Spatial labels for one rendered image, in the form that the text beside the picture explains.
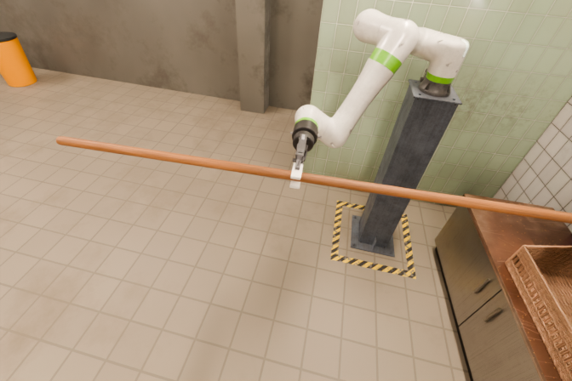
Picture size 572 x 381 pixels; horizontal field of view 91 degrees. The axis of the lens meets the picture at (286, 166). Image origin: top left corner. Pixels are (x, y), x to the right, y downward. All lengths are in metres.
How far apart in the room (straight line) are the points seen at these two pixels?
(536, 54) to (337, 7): 1.19
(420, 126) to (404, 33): 0.59
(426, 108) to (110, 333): 2.06
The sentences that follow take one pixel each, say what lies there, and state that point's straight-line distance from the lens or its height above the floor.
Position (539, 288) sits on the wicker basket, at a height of 0.69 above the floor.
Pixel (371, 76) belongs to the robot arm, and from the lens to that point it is 1.13.
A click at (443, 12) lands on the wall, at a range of 2.00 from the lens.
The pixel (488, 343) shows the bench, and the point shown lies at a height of 0.31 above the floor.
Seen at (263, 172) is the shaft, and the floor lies 1.20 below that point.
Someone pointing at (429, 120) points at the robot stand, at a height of 1.09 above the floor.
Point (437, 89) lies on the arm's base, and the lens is 1.55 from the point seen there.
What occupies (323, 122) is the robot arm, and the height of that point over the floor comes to 1.21.
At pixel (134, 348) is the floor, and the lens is 1.97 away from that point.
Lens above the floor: 1.77
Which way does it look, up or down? 40 degrees down
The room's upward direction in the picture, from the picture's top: 4 degrees clockwise
